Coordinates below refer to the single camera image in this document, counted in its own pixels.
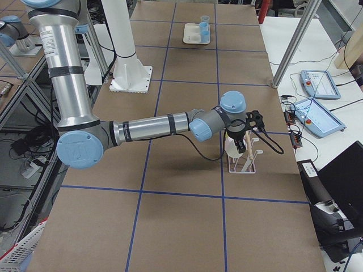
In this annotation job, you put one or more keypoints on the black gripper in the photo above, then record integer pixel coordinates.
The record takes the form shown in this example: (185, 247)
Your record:
(236, 134)

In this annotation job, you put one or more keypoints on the pale green plastic cup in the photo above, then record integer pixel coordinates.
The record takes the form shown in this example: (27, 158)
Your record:
(231, 149)

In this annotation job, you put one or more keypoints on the blue plastic cup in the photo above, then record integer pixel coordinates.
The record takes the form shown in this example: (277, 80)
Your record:
(205, 19)
(204, 32)

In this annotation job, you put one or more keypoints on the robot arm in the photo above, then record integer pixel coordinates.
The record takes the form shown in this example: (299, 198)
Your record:
(86, 131)

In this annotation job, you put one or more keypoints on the near blue teach pendant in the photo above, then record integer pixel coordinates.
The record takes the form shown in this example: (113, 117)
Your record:
(316, 118)

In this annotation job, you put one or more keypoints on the blue teach pendant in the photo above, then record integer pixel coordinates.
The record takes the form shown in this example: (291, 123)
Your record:
(319, 84)
(316, 118)

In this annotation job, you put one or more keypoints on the far blue teach pendant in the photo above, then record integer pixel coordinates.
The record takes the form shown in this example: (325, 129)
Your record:
(319, 84)

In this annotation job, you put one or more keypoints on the black laptop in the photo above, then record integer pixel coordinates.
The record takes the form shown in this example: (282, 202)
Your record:
(342, 178)

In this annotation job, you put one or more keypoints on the cream plastic tray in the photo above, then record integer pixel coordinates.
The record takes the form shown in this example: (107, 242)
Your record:
(192, 34)

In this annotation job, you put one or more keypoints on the red cylinder object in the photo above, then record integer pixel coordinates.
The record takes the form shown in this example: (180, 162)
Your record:
(263, 10)

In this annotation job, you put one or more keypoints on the white perforated basket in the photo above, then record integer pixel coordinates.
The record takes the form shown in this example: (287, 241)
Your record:
(19, 256)

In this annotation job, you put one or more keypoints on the white wire cup rack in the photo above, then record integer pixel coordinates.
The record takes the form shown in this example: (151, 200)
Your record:
(246, 163)

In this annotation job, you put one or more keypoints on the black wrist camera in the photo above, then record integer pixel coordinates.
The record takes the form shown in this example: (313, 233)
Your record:
(255, 120)

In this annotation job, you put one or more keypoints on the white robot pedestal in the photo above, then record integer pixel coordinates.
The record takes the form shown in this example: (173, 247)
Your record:
(111, 49)

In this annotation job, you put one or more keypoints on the aluminium frame post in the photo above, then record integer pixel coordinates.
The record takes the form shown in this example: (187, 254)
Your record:
(297, 36)

